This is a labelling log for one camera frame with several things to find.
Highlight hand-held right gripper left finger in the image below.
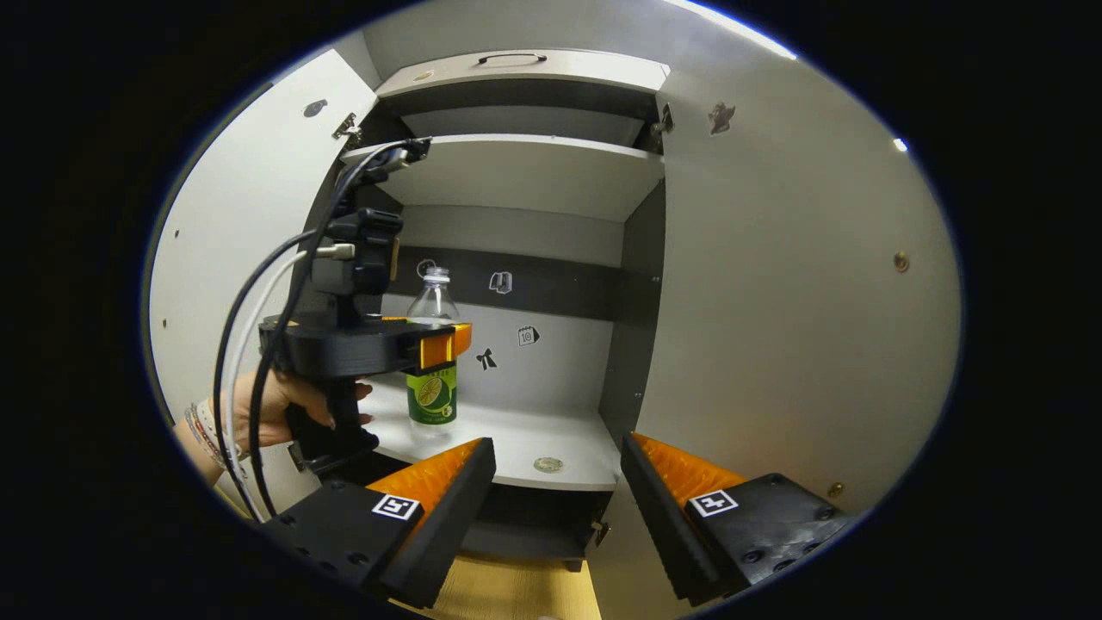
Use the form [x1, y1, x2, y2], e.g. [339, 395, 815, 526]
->
[263, 437, 498, 611]

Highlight cabinet door with grey stickers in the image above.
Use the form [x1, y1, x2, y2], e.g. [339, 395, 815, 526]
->
[590, 56, 963, 620]

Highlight clear bottle with green label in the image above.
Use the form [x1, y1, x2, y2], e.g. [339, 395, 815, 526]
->
[405, 266, 461, 431]

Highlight long ceiling light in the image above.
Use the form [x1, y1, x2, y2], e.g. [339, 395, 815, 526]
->
[663, 0, 798, 59]

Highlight beaded bracelet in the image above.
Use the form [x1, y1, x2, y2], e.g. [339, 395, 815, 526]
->
[183, 398, 232, 473]

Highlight white cabinet drawer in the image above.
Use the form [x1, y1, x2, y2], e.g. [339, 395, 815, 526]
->
[375, 49, 671, 97]

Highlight black cable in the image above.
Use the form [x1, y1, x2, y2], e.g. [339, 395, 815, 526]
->
[248, 138, 431, 522]
[211, 229, 319, 505]

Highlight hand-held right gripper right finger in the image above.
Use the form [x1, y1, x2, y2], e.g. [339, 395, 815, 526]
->
[620, 432, 862, 605]

